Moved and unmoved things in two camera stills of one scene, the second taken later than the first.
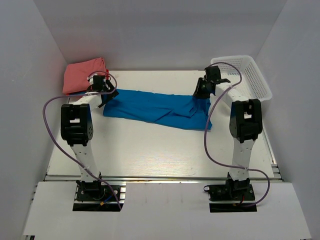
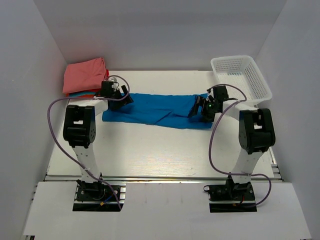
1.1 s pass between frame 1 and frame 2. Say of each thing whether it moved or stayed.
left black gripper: moved
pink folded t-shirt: stayed
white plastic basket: stayed
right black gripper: moved
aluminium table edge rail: stayed
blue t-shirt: stayed
